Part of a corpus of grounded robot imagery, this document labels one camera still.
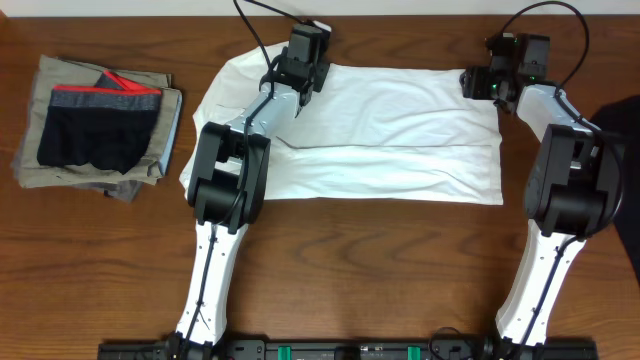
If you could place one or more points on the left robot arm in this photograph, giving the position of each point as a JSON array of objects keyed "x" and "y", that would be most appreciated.
[{"x": 228, "y": 182}]

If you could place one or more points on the folded grey garment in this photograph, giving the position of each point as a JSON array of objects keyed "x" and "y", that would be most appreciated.
[{"x": 125, "y": 191}]

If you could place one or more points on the navy boxer shorts red waistband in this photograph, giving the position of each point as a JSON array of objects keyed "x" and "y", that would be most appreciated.
[{"x": 108, "y": 125}]

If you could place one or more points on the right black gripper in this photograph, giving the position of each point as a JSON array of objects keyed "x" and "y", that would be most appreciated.
[{"x": 473, "y": 85}]

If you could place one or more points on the folded khaki garment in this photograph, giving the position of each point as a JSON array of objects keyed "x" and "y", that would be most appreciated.
[{"x": 51, "y": 72}]

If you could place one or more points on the white t-shirt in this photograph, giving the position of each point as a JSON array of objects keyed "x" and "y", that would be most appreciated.
[{"x": 389, "y": 133}]

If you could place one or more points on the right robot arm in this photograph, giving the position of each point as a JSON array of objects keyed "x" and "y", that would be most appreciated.
[{"x": 574, "y": 190}]

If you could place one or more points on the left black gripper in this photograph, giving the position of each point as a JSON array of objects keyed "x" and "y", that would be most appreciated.
[{"x": 322, "y": 70}]

